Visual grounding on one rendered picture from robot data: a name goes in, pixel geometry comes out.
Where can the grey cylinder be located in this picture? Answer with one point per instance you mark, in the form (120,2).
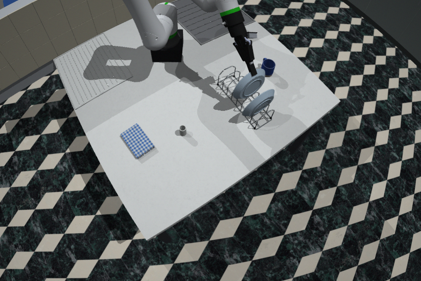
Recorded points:
(182,130)

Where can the blue checkered towel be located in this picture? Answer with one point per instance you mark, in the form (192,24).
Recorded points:
(137,141)

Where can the dark blue mug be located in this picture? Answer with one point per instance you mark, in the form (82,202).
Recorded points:
(268,65)

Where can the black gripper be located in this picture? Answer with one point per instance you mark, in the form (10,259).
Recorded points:
(243,46)

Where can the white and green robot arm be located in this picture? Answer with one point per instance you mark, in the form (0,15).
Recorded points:
(158,26)

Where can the beige tiled wall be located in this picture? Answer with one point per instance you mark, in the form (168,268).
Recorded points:
(34,32)

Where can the light blue plate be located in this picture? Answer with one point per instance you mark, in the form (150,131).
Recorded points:
(264,98)
(249,84)

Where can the grey ribbed draining mat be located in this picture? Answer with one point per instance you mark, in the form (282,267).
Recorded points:
(91,69)

